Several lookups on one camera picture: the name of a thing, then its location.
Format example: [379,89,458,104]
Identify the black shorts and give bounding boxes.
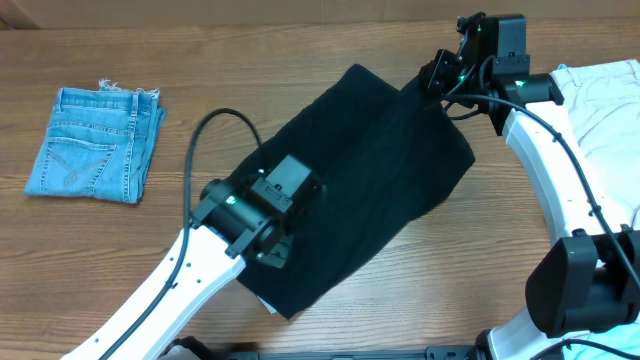
[232,64,475,319]

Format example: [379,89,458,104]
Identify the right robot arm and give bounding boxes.
[420,12,639,359]

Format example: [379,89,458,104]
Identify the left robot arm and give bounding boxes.
[67,155,320,359]

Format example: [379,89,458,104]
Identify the light pink shorts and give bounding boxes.
[551,59,639,230]

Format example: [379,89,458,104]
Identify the folded blue denim shorts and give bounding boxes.
[24,78,166,204]

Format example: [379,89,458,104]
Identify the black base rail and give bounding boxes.
[158,336,490,360]

